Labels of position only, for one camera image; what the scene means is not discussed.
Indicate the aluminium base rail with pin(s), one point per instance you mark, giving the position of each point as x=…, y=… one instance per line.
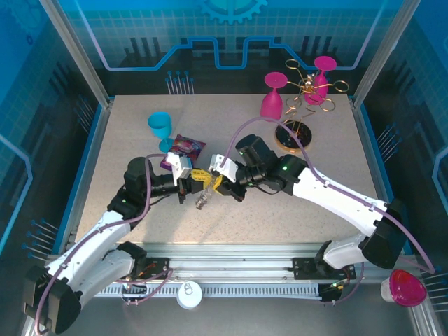
x=227, y=260

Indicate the blue table side strip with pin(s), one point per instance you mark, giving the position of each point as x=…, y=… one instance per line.
x=384, y=175
x=80, y=178

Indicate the pink plastic goblet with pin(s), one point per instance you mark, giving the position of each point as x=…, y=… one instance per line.
x=271, y=105
x=323, y=64

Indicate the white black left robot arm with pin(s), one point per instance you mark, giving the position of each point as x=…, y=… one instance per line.
x=87, y=238

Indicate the white round lid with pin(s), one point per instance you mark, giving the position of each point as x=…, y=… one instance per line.
x=190, y=295

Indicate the purple candy bag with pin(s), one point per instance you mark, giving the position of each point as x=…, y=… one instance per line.
x=189, y=145

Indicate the pink plastic cup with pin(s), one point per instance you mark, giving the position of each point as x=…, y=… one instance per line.
x=407, y=287

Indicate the cyan plastic goblet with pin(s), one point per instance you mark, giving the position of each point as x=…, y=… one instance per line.
x=160, y=126

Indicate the aluminium frame post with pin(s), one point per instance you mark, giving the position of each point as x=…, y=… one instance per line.
x=80, y=56
x=378, y=52

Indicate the white plastic cup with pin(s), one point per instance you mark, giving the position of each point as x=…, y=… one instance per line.
x=386, y=290

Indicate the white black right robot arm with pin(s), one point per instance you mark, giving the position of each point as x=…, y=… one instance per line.
x=336, y=196

